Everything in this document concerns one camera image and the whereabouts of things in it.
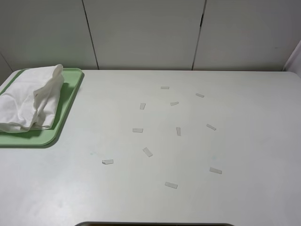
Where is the white short sleeve shirt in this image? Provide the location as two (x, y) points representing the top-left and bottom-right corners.
(0, 64), (64, 133)

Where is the green plastic tray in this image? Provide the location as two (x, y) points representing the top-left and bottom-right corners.
(0, 68), (84, 148)

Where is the clear tape marker upper left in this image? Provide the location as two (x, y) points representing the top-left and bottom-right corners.
(140, 103), (146, 110)

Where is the clear tape marker middle left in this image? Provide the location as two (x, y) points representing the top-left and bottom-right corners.
(132, 128), (143, 133)

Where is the clear tape marker middle upright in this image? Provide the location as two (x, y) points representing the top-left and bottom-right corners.
(176, 127), (181, 136)

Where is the clear tape marker lower diagonal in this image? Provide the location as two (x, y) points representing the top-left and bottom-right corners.
(143, 147), (153, 157)

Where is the clear tape marker mid right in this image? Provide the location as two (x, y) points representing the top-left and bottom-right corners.
(206, 124), (216, 131)

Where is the clear tape marker front left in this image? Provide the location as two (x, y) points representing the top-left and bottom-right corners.
(102, 159), (114, 165)

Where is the clear tape marker front centre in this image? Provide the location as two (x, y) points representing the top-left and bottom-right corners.
(165, 182), (178, 189)

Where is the clear tape marker front right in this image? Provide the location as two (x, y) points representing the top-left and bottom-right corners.
(209, 167), (222, 174)

